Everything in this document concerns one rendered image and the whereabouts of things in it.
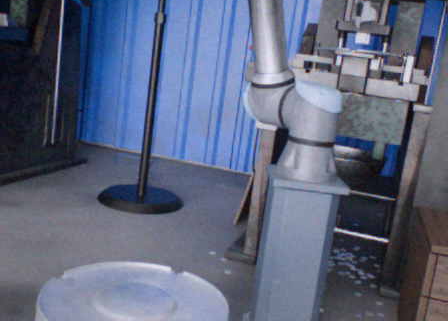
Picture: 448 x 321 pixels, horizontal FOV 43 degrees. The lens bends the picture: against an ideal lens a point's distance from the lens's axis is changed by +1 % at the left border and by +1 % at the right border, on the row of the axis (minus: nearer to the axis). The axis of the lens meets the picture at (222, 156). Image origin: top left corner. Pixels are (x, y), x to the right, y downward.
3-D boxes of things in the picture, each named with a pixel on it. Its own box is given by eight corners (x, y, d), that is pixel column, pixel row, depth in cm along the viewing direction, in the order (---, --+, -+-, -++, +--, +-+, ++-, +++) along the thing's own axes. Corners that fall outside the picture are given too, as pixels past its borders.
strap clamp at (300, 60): (332, 72, 210) (337, 44, 208) (288, 66, 214) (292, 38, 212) (334, 72, 215) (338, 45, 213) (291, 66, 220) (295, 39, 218)
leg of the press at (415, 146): (413, 305, 185) (472, 25, 168) (376, 296, 188) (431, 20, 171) (406, 230, 272) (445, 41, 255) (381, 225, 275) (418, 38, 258)
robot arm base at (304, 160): (341, 186, 135) (349, 146, 133) (280, 178, 134) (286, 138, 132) (328, 172, 149) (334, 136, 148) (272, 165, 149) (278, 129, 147)
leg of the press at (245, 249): (255, 266, 198) (295, 6, 182) (224, 259, 201) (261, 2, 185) (297, 207, 286) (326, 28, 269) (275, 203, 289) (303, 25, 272)
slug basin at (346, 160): (382, 194, 197) (387, 167, 195) (287, 176, 206) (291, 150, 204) (383, 177, 229) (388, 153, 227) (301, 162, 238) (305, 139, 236)
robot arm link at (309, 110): (316, 142, 131) (325, 85, 129) (273, 131, 141) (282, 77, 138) (345, 141, 140) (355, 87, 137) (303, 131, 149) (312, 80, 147)
